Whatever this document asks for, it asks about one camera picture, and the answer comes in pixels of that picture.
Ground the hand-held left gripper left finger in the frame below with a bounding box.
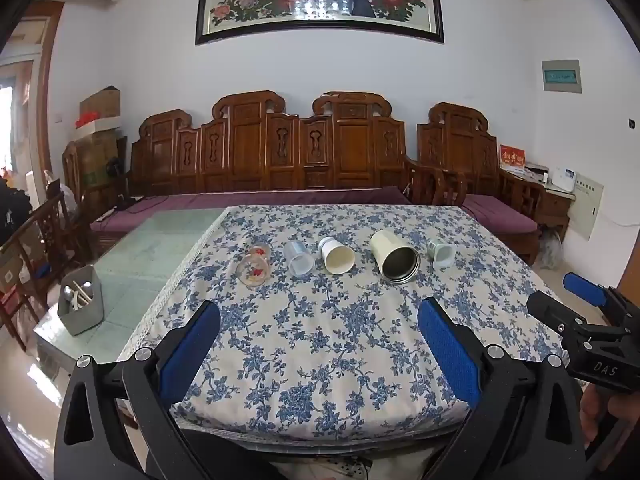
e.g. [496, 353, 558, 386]
[52, 300, 223, 480]

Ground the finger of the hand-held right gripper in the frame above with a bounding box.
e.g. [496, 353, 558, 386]
[526, 290, 587, 333]
[562, 272, 640, 313]

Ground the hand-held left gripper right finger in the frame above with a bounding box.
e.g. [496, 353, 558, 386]
[416, 296, 587, 480]

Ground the glass cup with red print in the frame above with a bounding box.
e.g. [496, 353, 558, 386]
[236, 244, 275, 288]

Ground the small pale green cup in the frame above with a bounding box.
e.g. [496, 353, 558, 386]
[426, 239, 458, 269]

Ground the cream metal tumbler cup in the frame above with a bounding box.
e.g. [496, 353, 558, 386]
[370, 230, 422, 285]

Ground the clear plastic cup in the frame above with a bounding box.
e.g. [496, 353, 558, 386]
[283, 240, 316, 278]

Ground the white paper cup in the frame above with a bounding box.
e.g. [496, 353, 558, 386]
[318, 236, 356, 275]

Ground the person's right hand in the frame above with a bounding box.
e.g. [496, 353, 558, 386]
[580, 384, 640, 457]

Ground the wooden side table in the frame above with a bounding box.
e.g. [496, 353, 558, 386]
[500, 167, 576, 243]

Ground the purple armchair cushion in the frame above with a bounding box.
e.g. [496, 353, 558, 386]
[462, 195, 540, 233]

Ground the grey utensil container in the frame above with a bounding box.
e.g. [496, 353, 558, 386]
[57, 265, 105, 337]

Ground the blue floral tablecloth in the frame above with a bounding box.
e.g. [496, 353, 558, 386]
[116, 205, 571, 445]

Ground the purple sofa cushion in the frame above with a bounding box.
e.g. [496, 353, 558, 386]
[90, 186, 413, 241]

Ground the red gift box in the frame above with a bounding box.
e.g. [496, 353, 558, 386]
[499, 144, 526, 171]

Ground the carved wooden armchair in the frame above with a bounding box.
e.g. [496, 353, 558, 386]
[407, 102, 543, 266]

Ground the wooden chair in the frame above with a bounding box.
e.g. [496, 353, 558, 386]
[0, 191, 76, 353]

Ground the green printed cardboard box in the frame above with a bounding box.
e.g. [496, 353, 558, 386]
[74, 127, 121, 188]

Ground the carved wooden sofa bench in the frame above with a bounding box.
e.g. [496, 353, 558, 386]
[127, 90, 413, 206]

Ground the brown cardboard box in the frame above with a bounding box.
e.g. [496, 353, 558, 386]
[78, 85, 122, 123]

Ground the white wall cabinet door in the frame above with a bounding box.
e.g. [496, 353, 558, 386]
[570, 172, 605, 242]

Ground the wall electrical panel box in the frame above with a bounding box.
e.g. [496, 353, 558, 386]
[541, 59, 584, 94]

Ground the wooden door frame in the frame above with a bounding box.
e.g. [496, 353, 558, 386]
[17, 0, 66, 196]

